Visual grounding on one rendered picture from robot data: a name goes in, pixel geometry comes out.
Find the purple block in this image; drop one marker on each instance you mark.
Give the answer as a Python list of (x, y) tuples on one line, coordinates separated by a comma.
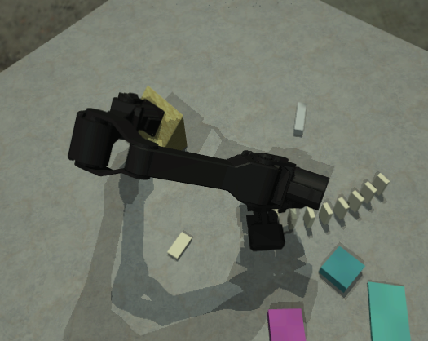
[(285, 324)]

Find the teal flat rectangular slab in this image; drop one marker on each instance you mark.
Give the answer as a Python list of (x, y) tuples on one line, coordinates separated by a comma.
[(388, 315)]

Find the teal square block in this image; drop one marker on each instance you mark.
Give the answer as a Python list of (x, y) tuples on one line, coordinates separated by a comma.
[(341, 269)]

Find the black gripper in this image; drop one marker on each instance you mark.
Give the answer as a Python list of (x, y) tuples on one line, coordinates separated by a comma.
[(265, 232)]

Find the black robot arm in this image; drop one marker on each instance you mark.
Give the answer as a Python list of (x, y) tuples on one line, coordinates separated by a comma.
[(256, 179)]

